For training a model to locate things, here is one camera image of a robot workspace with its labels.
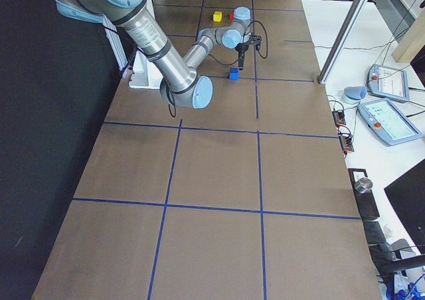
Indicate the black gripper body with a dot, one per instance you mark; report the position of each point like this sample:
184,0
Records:
241,50

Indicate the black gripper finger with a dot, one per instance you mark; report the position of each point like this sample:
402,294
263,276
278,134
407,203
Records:
241,59

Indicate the blue wooden block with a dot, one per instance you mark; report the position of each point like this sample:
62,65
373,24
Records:
234,73

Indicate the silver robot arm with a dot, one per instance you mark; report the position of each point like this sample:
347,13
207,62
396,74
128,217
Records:
181,84

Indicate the yellow wooden block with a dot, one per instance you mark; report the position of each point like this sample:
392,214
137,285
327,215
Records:
217,16

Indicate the far orange black connector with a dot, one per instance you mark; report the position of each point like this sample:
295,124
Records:
339,117

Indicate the orange black connector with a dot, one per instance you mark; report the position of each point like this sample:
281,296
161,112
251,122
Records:
339,117
346,142

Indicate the near orange black connector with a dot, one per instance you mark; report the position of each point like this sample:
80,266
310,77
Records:
346,142

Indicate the far teach pendant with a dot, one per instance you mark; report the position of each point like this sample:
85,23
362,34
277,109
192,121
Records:
387,82

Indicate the teach pendant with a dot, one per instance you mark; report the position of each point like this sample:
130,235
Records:
389,124
387,82

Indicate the near teach pendant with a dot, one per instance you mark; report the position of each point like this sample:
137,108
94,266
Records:
389,124

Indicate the black block with metal knob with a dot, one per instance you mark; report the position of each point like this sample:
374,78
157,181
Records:
362,189

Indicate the black monitor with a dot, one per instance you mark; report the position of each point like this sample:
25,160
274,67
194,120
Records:
406,196

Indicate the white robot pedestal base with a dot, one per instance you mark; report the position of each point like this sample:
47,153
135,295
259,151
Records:
145,75

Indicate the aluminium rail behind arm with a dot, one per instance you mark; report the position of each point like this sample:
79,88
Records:
115,43

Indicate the aluminium frame post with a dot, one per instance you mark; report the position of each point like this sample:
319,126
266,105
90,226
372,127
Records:
343,34

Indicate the wooden post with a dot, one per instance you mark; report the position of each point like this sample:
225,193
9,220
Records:
411,43

